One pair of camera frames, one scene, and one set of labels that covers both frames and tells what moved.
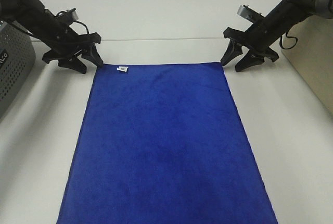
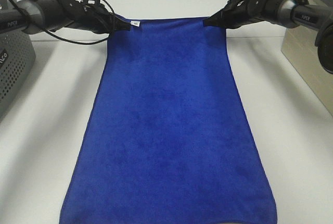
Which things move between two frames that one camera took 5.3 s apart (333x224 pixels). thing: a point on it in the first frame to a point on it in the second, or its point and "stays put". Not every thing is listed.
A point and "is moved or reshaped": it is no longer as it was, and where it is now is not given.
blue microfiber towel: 162,143 is moved or reshaped
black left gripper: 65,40 to 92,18
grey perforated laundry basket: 17,55 stays put
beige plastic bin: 307,45 stays put
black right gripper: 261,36 to 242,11
